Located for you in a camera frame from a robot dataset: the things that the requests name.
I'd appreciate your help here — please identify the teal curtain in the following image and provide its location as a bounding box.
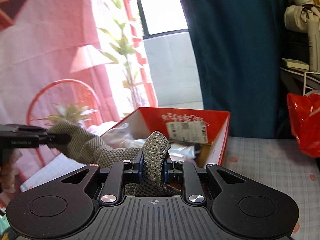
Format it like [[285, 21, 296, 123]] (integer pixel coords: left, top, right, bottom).
[[180, 0, 292, 139]]

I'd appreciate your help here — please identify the red plastic bag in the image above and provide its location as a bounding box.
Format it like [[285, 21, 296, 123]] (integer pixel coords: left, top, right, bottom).
[[287, 93, 320, 158]]

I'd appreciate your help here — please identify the pink red curtain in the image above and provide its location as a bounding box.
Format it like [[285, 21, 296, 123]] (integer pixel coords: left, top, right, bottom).
[[0, 0, 158, 181]]

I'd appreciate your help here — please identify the tall green plant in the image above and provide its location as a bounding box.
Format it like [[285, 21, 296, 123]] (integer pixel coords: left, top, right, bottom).
[[98, 0, 141, 109]]

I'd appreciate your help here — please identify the red strawberry cardboard box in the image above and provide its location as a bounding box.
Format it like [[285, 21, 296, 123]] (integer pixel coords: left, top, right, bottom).
[[101, 107, 231, 167]]

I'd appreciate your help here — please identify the beige bundled cloth bag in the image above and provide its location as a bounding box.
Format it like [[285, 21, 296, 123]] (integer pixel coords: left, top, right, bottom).
[[284, 4, 319, 33]]

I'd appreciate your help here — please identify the grey green knitted cloth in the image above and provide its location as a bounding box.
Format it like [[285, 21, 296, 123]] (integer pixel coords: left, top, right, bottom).
[[48, 121, 181, 196]]

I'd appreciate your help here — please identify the white wire shelf rack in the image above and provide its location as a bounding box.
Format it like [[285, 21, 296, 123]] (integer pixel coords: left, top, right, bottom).
[[280, 68, 319, 95]]

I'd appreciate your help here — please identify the white tube bottle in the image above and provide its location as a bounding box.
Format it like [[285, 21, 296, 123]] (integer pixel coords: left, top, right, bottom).
[[307, 18, 319, 73]]

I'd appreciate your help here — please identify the small potted plant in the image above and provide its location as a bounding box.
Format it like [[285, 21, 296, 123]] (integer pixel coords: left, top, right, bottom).
[[32, 103, 98, 126]]

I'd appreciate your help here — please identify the plaid strawberry tablecloth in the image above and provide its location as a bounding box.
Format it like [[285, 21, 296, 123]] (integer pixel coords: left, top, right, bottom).
[[0, 135, 320, 240]]

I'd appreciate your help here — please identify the person left hand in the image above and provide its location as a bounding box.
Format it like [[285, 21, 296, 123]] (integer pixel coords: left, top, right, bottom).
[[1, 149, 22, 193]]

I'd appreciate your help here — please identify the red wire chair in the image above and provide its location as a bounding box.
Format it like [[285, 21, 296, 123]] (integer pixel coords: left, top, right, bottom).
[[26, 78, 103, 168]]

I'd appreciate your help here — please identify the white lampshade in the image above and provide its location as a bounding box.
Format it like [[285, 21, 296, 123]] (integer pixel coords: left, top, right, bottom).
[[70, 44, 113, 73]]

